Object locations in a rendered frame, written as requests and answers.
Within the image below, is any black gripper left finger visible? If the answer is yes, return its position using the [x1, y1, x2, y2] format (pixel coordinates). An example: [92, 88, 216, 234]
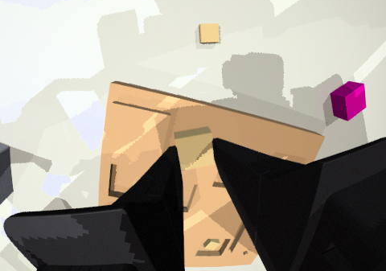
[3, 146, 184, 271]

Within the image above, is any magenta cube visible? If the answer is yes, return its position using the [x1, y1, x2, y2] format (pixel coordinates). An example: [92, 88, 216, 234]
[331, 81, 366, 121]

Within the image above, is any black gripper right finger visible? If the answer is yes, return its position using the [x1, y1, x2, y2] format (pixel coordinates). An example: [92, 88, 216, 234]
[212, 137, 386, 271]

